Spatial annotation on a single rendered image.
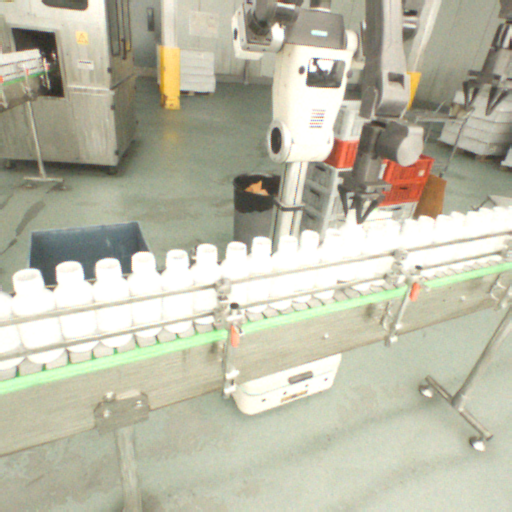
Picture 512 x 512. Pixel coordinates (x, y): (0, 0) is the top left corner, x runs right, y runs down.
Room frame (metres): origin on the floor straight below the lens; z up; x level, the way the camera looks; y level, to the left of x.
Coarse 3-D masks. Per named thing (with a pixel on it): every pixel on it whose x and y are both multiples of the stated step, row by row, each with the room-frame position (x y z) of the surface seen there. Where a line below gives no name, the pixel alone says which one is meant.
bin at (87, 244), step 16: (96, 224) 1.01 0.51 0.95; (112, 224) 1.03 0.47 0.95; (128, 224) 1.05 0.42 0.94; (32, 240) 0.89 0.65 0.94; (48, 240) 0.94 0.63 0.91; (64, 240) 0.96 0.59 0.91; (80, 240) 0.98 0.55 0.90; (96, 240) 1.00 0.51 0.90; (112, 240) 1.02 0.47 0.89; (128, 240) 1.05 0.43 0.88; (144, 240) 0.96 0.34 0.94; (32, 256) 0.82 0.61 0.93; (48, 256) 0.93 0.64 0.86; (64, 256) 0.95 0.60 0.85; (80, 256) 0.97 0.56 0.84; (96, 256) 1.00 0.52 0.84; (112, 256) 1.02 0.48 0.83; (128, 256) 1.04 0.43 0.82; (48, 272) 0.93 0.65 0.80; (128, 272) 1.04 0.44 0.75
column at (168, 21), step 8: (168, 0) 8.10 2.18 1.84; (176, 0) 8.07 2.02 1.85; (168, 8) 8.10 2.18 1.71; (176, 8) 8.07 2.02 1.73; (168, 16) 8.10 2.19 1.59; (176, 16) 8.07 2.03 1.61; (168, 24) 8.10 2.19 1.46; (176, 24) 8.07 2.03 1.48; (168, 32) 8.10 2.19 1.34; (176, 32) 8.07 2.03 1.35; (168, 40) 8.10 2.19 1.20; (176, 40) 8.07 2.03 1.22; (176, 48) 8.06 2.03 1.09
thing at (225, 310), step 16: (192, 256) 0.67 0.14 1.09; (400, 256) 0.75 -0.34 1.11; (416, 272) 0.71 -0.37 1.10; (224, 288) 0.54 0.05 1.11; (416, 288) 0.70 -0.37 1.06; (224, 304) 0.53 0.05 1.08; (400, 304) 0.72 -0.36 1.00; (496, 304) 0.94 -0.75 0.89; (224, 320) 0.49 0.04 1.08; (240, 320) 0.50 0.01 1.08; (384, 320) 0.76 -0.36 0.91; (400, 320) 0.71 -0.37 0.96; (240, 336) 0.46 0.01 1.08; (224, 352) 0.54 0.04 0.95; (224, 368) 0.50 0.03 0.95; (224, 384) 0.49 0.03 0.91
